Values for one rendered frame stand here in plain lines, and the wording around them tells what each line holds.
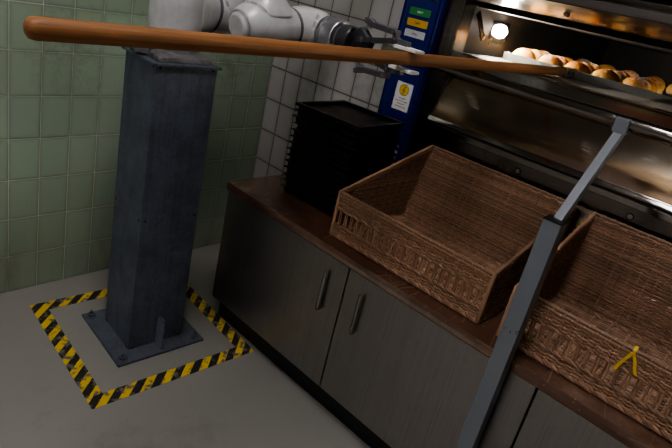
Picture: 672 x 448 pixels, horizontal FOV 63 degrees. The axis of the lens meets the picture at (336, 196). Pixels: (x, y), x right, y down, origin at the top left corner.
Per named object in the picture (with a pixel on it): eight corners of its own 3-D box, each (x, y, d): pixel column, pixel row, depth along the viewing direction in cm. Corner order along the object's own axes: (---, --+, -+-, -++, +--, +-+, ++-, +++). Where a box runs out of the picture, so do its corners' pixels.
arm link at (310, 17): (337, 55, 147) (301, 55, 137) (298, 41, 156) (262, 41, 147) (344, 13, 142) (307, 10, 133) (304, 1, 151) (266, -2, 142)
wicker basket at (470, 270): (412, 211, 210) (432, 142, 201) (551, 282, 177) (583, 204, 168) (325, 233, 175) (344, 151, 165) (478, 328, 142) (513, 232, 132)
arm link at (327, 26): (335, 53, 146) (351, 58, 142) (311, 50, 139) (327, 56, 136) (343, 17, 142) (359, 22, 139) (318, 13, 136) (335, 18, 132)
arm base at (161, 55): (117, 46, 165) (118, 27, 163) (184, 52, 180) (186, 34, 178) (144, 61, 153) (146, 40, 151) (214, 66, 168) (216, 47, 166)
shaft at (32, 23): (28, 42, 67) (28, 17, 66) (19, 37, 69) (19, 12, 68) (564, 77, 191) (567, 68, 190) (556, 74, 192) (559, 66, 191)
